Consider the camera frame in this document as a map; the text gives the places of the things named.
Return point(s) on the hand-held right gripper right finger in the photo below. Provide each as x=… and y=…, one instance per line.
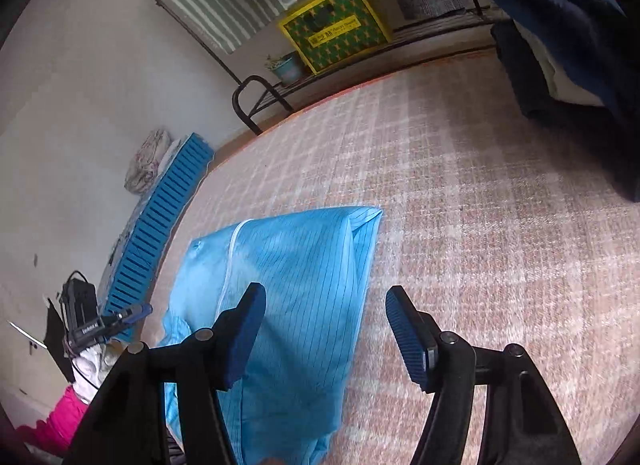
x=407, y=340

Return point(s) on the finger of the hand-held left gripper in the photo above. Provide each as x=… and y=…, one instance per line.
x=132, y=314

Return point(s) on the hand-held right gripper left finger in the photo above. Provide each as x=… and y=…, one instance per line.
x=245, y=340

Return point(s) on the light blue work coat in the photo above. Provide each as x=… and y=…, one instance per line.
x=300, y=270

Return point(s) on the black metal clothes rack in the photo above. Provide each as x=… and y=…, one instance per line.
x=440, y=25

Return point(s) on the black panel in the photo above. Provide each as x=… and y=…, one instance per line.
x=55, y=335

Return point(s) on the blue slatted panel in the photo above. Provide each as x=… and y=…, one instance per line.
x=155, y=225

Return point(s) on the pink cloth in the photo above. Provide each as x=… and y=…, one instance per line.
x=60, y=420

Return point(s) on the floral fabric bundle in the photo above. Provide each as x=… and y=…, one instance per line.
x=145, y=160

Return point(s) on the pink checked blanket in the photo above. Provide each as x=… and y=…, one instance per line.
x=475, y=195

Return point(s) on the small potted plant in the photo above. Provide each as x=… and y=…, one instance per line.
x=287, y=70

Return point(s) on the black folded garment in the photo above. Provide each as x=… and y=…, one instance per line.
x=525, y=75

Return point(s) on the white folded garment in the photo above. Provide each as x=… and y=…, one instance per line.
x=565, y=75

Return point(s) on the yellow green patterned bag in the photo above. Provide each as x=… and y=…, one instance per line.
x=335, y=25

